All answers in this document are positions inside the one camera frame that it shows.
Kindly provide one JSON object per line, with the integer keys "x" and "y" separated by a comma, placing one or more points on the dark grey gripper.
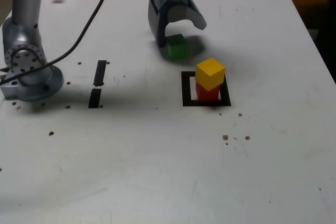
{"x": 174, "y": 0}

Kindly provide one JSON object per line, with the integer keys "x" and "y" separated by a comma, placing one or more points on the green cube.
{"x": 177, "y": 48}

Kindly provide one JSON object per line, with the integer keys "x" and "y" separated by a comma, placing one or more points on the yellow cube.
{"x": 210, "y": 73}

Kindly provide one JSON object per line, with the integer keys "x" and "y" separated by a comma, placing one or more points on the red cube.
{"x": 208, "y": 95}

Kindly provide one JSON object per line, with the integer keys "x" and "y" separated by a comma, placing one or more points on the black tape square outline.
{"x": 185, "y": 90}

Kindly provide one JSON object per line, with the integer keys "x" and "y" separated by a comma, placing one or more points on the black tape strip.
{"x": 100, "y": 74}

